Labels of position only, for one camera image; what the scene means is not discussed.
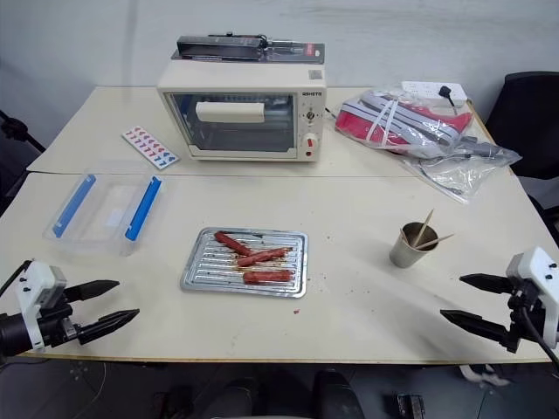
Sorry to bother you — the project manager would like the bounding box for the silver ribbed baking tray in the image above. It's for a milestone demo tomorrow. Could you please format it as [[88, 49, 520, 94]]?
[[179, 226, 309, 300]]

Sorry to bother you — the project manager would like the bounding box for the metal cup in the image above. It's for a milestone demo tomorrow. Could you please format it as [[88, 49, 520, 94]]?
[[389, 221, 439, 269]]

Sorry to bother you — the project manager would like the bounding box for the black carded tool package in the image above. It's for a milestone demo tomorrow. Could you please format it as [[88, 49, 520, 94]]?
[[170, 39, 327, 65]]

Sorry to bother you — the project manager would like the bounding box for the dark metal floor bracket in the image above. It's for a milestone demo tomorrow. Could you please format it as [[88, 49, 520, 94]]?
[[394, 392, 427, 419]]

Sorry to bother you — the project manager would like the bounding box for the black office chair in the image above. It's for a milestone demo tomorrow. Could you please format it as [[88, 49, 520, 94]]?
[[483, 71, 559, 181]]

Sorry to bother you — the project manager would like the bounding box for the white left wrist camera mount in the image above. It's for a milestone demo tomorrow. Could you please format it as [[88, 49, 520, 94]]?
[[11, 260, 67, 353]]

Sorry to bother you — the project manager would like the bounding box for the cream toaster oven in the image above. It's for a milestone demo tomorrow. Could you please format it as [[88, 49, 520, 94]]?
[[156, 58, 328, 163]]

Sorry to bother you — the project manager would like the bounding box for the dark rounded shape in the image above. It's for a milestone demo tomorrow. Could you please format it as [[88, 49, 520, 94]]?
[[311, 368, 366, 419], [203, 377, 264, 419]]

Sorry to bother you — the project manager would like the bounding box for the white power strip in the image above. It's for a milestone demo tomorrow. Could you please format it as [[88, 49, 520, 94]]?
[[400, 79, 468, 109]]

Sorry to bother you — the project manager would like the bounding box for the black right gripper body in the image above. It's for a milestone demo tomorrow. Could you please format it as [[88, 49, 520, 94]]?
[[501, 278, 547, 354]]

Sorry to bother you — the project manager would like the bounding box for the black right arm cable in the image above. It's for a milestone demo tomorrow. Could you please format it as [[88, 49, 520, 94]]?
[[519, 305, 559, 376]]

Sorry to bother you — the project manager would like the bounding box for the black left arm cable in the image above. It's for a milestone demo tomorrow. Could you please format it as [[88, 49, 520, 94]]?
[[0, 259, 34, 299]]

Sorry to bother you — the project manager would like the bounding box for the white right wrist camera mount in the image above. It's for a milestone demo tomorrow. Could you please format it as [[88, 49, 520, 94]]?
[[505, 246, 559, 347]]

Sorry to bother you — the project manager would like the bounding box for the red grilled sausage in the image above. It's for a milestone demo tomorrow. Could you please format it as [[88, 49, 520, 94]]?
[[213, 230, 255, 258], [236, 246, 293, 268], [242, 269, 295, 286]]

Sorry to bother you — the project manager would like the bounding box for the heart sticker sheet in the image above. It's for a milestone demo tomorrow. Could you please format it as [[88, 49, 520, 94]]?
[[121, 125, 181, 170]]

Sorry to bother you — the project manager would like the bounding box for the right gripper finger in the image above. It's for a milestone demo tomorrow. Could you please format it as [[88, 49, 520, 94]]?
[[439, 308, 511, 347], [459, 272, 515, 294]]

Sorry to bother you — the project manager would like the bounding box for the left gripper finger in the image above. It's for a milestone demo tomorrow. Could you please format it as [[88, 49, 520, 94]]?
[[77, 308, 141, 346], [65, 279, 121, 304]]

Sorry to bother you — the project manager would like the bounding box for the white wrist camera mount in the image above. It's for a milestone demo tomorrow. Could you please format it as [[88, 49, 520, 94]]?
[[505, 246, 559, 347], [11, 260, 67, 353]]

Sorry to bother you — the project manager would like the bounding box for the long black box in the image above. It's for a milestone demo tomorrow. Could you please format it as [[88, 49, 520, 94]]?
[[176, 33, 269, 61]]

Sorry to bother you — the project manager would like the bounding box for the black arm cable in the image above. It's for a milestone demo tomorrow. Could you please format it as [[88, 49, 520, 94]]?
[[0, 259, 34, 299], [519, 305, 559, 376]]

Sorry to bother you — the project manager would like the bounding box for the white stick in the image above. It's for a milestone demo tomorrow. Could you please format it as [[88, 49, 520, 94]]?
[[414, 233, 456, 251], [414, 208, 436, 249]]

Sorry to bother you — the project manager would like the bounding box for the clear box with blue clips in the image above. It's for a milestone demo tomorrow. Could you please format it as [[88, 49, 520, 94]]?
[[41, 160, 167, 258]]

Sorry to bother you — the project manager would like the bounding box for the black tripod stand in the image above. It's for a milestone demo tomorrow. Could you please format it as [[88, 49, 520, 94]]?
[[0, 107, 46, 215]]

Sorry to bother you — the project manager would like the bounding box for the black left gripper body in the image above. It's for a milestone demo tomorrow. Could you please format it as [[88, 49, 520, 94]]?
[[36, 299, 85, 349]]

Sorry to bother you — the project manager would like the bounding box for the bagged red grey item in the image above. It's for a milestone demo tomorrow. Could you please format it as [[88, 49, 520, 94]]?
[[335, 88, 523, 205]]

